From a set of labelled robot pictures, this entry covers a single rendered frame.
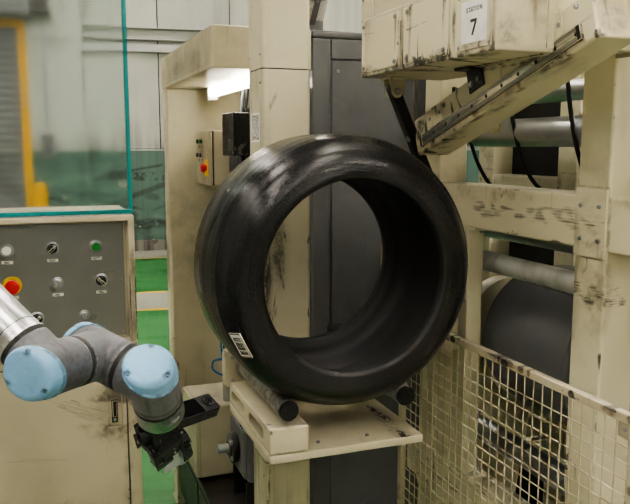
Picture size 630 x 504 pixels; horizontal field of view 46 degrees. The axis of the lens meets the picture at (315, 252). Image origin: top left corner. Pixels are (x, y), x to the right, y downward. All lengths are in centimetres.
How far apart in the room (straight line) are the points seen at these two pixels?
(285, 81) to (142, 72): 897
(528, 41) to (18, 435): 169
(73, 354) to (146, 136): 957
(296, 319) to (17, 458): 90
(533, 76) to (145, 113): 946
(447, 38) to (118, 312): 126
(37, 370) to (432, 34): 102
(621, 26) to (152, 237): 966
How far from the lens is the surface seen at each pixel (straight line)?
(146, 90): 1084
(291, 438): 166
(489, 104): 171
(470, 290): 213
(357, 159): 155
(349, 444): 172
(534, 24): 152
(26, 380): 128
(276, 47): 193
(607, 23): 149
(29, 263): 225
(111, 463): 237
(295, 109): 193
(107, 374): 136
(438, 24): 164
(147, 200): 1076
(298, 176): 150
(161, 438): 150
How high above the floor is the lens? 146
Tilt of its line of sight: 8 degrees down
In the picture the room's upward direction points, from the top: straight up
